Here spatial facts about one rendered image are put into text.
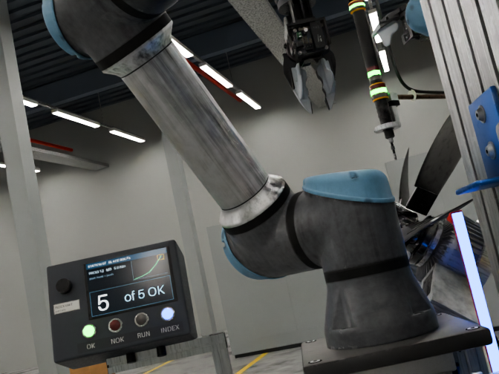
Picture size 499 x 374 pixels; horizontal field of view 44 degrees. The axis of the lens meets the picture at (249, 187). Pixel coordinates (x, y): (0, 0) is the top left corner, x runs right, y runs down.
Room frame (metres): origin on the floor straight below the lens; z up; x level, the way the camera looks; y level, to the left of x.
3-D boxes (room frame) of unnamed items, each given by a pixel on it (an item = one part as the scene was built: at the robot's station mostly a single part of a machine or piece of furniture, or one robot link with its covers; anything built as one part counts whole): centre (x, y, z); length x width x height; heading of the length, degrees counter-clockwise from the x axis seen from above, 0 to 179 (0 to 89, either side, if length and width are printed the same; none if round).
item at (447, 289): (1.57, -0.43, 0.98); 0.20 x 0.16 x 0.20; 91
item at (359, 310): (0.85, -0.13, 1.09); 0.15 x 0.15 x 0.10
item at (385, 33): (1.41, -0.39, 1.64); 0.09 x 0.03 x 0.06; 40
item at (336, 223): (0.86, -0.13, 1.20); 0.13 x 0.12 x 0.14; 50
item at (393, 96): (1.63, -0.40, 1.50); 0.09 x 0.07 x 0.10; 126
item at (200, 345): (1.25, 0.23, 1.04); 0.24 x 0.03 x 0.03; 91
